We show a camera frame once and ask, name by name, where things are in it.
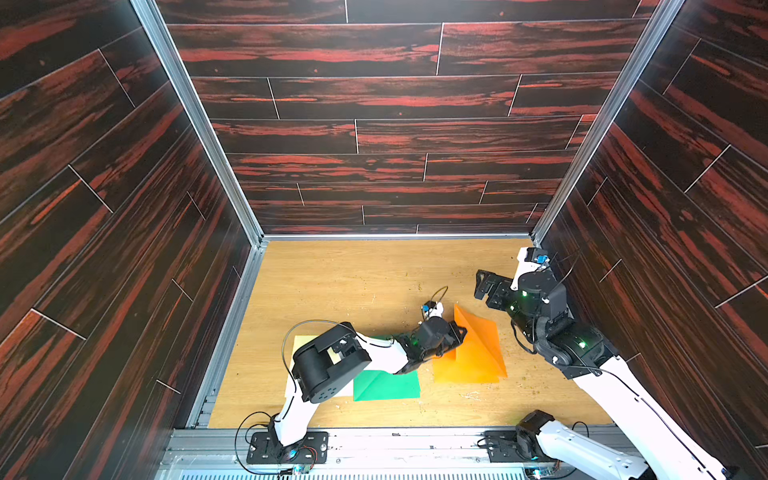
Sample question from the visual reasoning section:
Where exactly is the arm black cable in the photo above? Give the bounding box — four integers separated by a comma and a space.
233, 319, 361, 478
509, 323, 715, 475

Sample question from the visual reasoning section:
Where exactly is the aluminium front frame rail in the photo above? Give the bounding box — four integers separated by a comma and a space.
154, 427, 670, 480

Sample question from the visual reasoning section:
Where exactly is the aluminium corner post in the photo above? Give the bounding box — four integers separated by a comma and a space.
130, 0, 264, 248
531, 0, 684, 246

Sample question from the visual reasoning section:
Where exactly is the aluminium corner post left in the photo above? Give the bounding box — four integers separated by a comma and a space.
130, 0, 264, 248

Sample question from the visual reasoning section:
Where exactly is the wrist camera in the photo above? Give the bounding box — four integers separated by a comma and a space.
511, 246, 550, 290
421, 300, 444, 321

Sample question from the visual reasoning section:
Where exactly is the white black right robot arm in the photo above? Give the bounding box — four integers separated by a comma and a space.
474, 269, 748, 479

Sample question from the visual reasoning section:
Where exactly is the green paper sheet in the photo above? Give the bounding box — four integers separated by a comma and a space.
353, 370, 421, 402

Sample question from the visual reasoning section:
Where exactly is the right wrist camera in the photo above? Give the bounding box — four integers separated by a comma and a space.
511, 246, 550, 290

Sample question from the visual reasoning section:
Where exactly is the orange paper sheet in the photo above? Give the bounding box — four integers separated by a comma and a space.
451, 304, 507, 378
432, 351, 506, 384

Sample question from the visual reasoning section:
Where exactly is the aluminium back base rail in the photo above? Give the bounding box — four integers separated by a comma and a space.
263, 233, 532, 242

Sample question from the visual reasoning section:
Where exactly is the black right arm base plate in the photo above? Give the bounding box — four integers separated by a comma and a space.
477, 429, 554, 463

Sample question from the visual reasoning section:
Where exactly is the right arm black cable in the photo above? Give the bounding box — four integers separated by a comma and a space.
509, 323, 715, 475

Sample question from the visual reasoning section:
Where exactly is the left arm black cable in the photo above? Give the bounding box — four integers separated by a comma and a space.
233, 319, 361, 478

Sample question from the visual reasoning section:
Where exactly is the aluminium left base rail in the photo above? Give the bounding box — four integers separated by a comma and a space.
184, 238, 269, 429

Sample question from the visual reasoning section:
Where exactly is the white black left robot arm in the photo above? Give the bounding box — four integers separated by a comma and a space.
270, 316, 468, 448

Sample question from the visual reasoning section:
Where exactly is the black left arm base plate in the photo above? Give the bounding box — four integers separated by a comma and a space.
246, 430, 329, 465

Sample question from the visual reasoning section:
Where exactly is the aluminium corner post right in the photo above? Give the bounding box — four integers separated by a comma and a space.
531, 0, 684, 246

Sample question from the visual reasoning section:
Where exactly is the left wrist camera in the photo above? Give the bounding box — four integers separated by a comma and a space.
421, 300, 444, 321

